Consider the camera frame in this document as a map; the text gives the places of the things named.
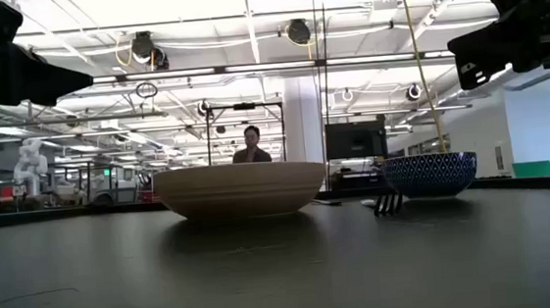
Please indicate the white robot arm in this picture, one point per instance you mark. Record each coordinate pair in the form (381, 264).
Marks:
(30, 166)

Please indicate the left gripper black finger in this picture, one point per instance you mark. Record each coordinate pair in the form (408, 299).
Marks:
(43, 83)

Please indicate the person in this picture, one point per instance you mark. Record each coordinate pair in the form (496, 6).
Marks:
(251, 155)

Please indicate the beige brown deep plate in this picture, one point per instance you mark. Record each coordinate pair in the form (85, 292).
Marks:
(238, 191)

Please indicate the white column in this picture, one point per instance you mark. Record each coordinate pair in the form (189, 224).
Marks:
(302, 122)

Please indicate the black monitor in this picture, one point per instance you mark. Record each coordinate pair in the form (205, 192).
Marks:
(355, 140)

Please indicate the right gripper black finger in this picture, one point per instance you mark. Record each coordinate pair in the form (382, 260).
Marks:
(488, 56)

